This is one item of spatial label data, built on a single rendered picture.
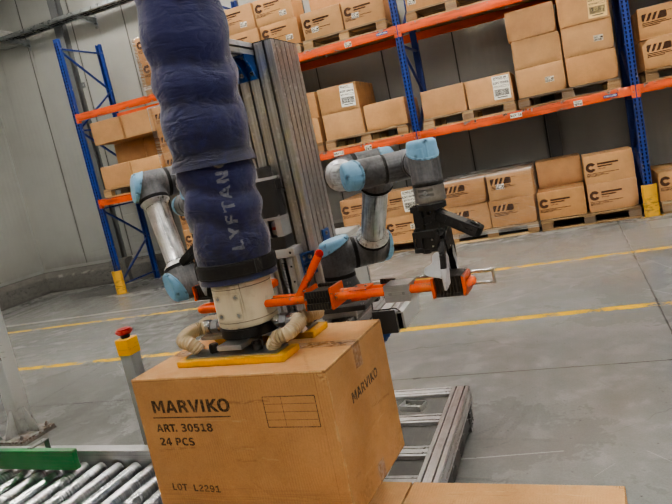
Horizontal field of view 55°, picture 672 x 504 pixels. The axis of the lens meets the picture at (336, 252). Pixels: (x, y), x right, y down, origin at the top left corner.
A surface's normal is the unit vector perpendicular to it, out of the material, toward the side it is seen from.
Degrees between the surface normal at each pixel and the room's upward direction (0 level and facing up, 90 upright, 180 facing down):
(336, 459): 90
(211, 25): 82
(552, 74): 91
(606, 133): 90
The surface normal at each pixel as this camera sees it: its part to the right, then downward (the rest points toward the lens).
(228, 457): -0.39, 0.22
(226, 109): 0.65, -0.32
